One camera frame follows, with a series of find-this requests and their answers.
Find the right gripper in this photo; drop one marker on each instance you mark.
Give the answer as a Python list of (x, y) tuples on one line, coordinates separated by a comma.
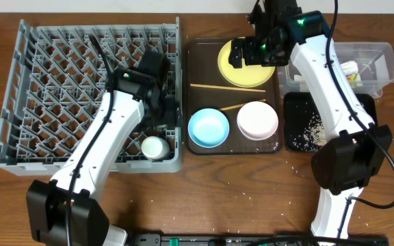
[(250, 44)]

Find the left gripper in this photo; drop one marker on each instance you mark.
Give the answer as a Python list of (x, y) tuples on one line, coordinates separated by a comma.
[(165, 111)]

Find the yellow plate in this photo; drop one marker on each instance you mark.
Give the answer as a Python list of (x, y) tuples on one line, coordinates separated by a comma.
[(246, 76)]

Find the white paper cup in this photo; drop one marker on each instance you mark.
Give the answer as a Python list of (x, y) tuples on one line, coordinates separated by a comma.
[(155, 148)]

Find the light blue bowl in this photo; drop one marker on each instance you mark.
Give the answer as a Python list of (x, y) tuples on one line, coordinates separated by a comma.
[(208, 128)]

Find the pink bowl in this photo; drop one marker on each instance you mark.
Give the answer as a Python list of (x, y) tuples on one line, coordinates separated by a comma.
[(257, 121)]

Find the green orange snack wrapper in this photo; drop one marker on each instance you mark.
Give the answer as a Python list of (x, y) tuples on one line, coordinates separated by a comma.
[(350, 69)]

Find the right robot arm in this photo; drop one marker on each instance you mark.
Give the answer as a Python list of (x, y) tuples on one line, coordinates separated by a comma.
[(341, 178)]

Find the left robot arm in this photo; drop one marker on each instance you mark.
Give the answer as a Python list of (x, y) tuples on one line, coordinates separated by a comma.
[(66, 209)]

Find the upper wooden chopstick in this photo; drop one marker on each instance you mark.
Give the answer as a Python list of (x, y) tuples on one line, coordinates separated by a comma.
[(218, 87)]

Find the wooden chopstick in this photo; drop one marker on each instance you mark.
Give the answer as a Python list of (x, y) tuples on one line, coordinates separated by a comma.
[(218, 87), (239, 105)]

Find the lower wooden chopstick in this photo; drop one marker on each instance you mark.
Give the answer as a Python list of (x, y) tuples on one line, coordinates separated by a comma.
[(239, 105)]

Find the dark brown serving tray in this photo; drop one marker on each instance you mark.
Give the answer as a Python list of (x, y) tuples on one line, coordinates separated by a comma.
[(201, 67)]

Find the black rectangular tray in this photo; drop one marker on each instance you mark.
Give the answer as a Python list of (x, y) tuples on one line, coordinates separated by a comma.
[(299, 108)]

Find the spilled rice pile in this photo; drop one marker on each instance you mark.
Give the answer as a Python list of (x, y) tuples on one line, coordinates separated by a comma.
[(312, 137)]

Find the grey dish rack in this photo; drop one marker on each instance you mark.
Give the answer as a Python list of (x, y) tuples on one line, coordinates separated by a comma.
[(55, 86)]

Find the clear plastic bin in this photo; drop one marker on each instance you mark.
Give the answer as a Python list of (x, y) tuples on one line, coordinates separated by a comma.
[(375, 65)]

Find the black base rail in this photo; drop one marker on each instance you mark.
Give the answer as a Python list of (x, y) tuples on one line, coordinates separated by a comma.
[(290, 239)]

